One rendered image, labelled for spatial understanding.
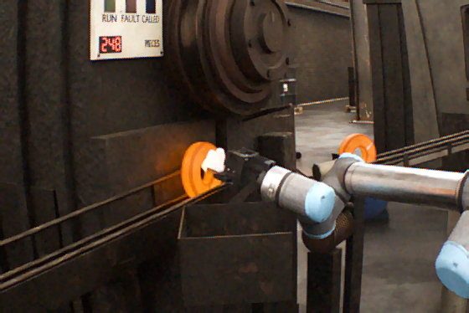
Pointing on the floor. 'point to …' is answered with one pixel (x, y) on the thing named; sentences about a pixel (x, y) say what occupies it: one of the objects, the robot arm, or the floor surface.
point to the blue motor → (375, 209)
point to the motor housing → (326, 267)
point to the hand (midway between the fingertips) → (202, 164)
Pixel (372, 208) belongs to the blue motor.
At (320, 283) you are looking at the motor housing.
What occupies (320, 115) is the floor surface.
